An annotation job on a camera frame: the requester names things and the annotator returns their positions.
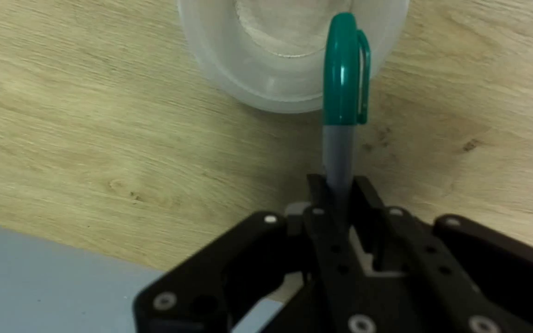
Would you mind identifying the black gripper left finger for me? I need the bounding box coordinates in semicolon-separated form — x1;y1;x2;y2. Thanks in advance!
133;172;382;333

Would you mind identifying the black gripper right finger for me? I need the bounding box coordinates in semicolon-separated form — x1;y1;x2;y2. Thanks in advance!
347;174;533;333

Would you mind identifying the green capped grey marker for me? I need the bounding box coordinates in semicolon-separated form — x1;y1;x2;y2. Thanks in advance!
319;11;373;215

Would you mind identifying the clear plastic cup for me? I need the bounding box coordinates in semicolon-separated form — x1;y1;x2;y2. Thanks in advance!
175;0;412;117

